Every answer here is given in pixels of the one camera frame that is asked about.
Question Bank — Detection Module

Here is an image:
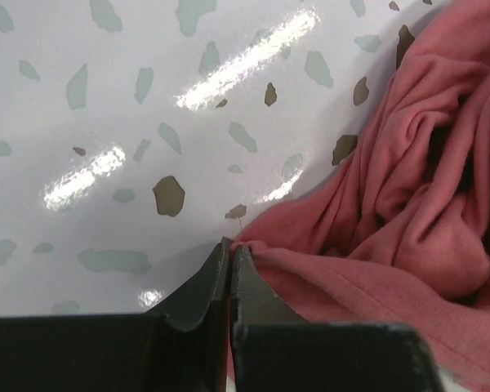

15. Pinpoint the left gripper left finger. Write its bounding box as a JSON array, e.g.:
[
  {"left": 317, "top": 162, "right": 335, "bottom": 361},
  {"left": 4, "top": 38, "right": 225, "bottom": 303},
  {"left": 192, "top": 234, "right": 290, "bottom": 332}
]
[{"left": 146, "top": 238, "right": 231, "bottom": 391}]

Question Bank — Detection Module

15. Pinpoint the pink t shirt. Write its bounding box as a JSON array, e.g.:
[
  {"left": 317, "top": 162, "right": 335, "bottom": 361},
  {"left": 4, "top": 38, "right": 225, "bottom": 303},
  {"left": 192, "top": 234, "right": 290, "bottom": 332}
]
[{"left": 234, "top": 1, "right": 490, "bottom": 391}]

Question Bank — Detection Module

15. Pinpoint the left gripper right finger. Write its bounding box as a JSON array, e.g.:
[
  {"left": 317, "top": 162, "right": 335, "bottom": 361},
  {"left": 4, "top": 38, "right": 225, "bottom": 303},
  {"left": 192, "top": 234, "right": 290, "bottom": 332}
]
[{"left": 230, "top": 247, "right": 441, "bottom": 392}]

